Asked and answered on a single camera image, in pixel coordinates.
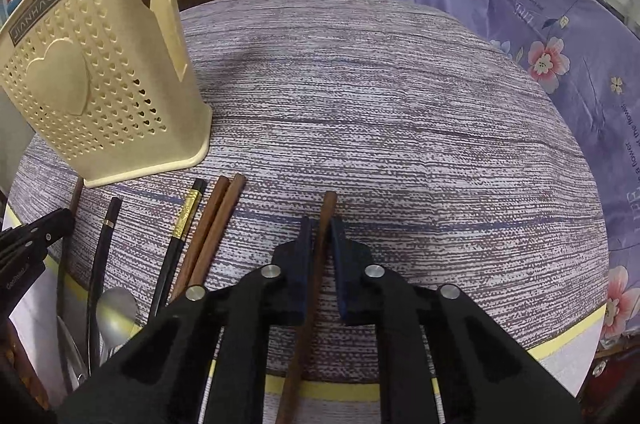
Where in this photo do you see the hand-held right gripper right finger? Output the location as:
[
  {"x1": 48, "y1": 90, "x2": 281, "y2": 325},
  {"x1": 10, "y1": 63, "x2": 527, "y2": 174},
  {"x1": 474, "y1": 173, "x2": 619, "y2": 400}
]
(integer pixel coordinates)
[{"x1": 327, "y1": 218, "x2": 583, "y2": 424}]

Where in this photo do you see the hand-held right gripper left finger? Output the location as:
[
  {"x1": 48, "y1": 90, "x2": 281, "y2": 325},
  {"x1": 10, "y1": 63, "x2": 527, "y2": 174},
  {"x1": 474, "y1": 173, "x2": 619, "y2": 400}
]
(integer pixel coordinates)
[{"x1": 52, "y1": 216, "x2": 321, "y2": 424}]

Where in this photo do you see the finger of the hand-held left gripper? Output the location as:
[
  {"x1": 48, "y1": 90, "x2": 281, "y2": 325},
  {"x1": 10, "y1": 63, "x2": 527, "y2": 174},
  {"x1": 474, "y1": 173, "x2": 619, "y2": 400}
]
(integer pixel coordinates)
[{"x1": 0, "y1": 208, "x2": 77, "y2": 265}]

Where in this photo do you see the thin dark wooden chopstick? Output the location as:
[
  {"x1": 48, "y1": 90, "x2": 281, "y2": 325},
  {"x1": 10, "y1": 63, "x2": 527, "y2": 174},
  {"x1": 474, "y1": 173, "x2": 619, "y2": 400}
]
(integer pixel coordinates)
[{"x1": 56, "y1": 177, "x2": 85, "y2": 322}]

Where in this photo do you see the black chopstick thin gold ring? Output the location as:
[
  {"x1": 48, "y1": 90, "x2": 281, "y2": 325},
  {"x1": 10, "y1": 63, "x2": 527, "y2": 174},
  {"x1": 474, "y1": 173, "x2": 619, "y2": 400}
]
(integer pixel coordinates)
[{"x1": 87, "y1": 197, "x2": 123, "y2": 377}]

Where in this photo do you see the brown wooden chopstick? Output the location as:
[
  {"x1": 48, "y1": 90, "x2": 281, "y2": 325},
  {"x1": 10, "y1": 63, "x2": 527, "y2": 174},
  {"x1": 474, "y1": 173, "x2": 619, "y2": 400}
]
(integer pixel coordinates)
[
  {"x1": 169, "y1": 175, "x2": 231, "y2": 302},
  {"x1": 187, "y1": 174, "x2": 247, "y2": 289},
  {"x1": 274, "y1": 191, "x2": 338, "y2": 424}
]

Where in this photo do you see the black chopstick wide gold band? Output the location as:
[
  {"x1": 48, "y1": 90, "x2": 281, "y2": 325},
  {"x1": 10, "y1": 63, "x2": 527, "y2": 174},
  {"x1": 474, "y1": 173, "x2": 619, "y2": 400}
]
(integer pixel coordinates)
[{"x1": 147, "y1": 179, "x2": 207, "y2": 321}]

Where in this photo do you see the cream perforated utensil holder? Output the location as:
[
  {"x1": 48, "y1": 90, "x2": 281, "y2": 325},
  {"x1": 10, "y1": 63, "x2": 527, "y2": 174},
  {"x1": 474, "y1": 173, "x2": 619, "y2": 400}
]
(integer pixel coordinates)
[{"x1": 0, "y1": 0, "x2": 215, "y2": 189}]

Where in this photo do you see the purple floral cloth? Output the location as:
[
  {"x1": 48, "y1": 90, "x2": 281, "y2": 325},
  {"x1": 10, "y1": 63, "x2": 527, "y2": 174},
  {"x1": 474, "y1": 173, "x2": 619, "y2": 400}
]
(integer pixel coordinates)
[{"x1": 362, "y1": 0, "x2": 640, "y2": 355}]

